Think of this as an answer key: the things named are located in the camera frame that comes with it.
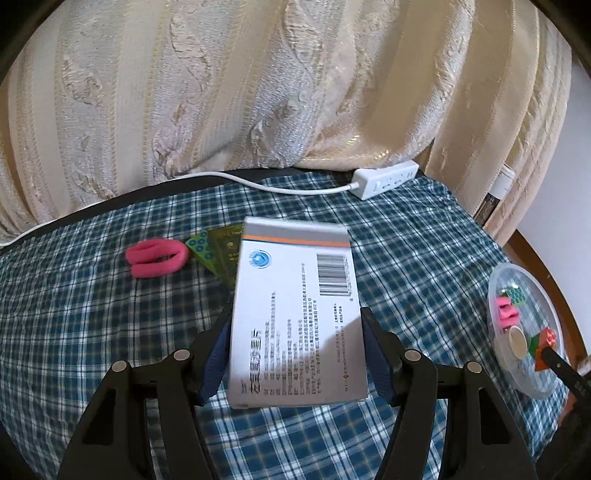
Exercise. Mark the small white round disc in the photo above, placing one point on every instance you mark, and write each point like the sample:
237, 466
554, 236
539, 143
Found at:
518, 341

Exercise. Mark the green building block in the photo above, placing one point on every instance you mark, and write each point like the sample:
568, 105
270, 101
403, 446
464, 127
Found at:
535, 345

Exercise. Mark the blue plaid tablecloth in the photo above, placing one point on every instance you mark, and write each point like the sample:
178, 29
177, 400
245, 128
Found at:
92, 323

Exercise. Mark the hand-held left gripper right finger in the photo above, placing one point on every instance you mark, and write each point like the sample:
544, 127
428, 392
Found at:
376, 360

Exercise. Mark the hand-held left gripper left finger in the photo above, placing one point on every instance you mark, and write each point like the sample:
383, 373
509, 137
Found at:
214, 364

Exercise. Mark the white power strip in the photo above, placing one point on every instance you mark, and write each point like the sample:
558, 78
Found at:
383, 181

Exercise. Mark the white and dark bar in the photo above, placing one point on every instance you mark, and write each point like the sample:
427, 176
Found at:
496, 194

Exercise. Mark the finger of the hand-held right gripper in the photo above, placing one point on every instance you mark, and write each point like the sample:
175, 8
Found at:
565, 371

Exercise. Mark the translucent plastic bowl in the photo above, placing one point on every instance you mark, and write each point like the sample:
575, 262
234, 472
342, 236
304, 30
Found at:
538, 295

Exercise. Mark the dark green printed box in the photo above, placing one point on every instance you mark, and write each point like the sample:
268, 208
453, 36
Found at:
226, 258

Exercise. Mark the small pink foam piece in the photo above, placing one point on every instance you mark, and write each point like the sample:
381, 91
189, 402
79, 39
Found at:
505, 314

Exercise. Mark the white medicine box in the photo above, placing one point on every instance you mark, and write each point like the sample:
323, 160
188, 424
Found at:
295, 300

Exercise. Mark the large pink foam clip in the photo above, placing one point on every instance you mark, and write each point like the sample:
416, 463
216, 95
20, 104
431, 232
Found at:
171, 265

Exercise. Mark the cream patterned curtain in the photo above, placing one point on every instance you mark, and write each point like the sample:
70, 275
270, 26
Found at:
231, 92

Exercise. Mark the salmon building block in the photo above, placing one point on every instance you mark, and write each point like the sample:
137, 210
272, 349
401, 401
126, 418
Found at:
548, 336

